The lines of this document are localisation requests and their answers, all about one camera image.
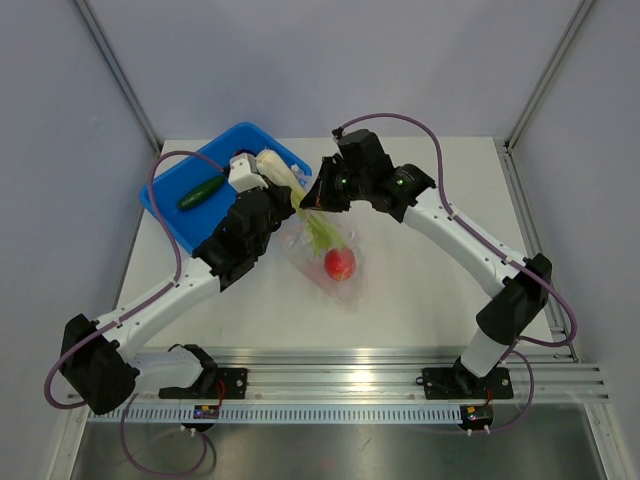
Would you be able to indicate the right aluminium frame post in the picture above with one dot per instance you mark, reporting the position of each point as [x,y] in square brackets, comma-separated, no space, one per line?
[551,70]

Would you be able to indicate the clear pink-dotted zip bag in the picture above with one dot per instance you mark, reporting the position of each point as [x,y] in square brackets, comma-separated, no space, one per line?
[307,238]

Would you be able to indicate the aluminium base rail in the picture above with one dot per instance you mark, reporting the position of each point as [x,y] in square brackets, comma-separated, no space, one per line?
[381,374]

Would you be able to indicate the blue plastic bin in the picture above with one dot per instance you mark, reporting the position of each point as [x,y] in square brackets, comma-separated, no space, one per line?
[190,228]

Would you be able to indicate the green cucumber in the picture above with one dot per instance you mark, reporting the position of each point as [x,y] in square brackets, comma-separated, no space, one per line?
[201,193]

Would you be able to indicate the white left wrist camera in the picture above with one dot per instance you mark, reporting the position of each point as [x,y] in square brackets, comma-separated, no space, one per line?
[243,173]

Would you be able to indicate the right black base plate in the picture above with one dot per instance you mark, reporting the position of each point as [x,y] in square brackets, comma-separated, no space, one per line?
[440,382]

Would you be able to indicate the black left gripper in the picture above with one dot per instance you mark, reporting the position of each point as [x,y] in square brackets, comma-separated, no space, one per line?
[281,197]

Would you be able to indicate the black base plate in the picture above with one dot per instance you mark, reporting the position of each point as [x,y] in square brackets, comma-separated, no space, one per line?
[440,382]
[223,382]

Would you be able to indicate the left aluminium frame post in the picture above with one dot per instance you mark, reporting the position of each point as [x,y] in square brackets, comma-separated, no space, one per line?
[107,52]

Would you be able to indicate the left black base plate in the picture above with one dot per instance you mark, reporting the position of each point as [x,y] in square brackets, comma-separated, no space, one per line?
[223,382]

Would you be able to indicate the right side aluminium rail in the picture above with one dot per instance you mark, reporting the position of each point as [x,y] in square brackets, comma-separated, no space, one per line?
[562,324]

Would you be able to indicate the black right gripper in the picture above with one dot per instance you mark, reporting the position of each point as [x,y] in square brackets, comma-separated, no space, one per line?
[329,167]

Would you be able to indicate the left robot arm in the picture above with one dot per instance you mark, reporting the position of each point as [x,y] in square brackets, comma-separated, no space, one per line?
[101,358]

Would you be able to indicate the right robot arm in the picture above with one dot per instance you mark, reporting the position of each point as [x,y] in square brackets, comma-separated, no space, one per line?
[515,284]

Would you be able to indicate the aluminium frame post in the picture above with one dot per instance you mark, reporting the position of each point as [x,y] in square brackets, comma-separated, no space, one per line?
[107,52]
[551,70]

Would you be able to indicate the white slotted cable duct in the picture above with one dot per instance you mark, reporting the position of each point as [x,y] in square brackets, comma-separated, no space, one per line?
[239,413]

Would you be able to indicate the red apple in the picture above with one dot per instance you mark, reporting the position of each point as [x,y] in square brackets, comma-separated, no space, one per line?
[340,264]

